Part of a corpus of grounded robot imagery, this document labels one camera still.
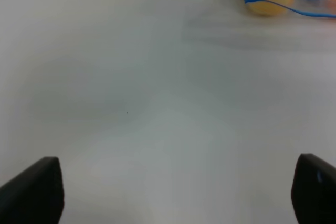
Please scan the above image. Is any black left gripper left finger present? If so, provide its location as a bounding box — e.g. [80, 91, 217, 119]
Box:
[1, 157, 65, 223]

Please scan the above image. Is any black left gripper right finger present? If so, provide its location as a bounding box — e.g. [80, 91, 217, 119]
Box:
[291, 154, 335, 224]

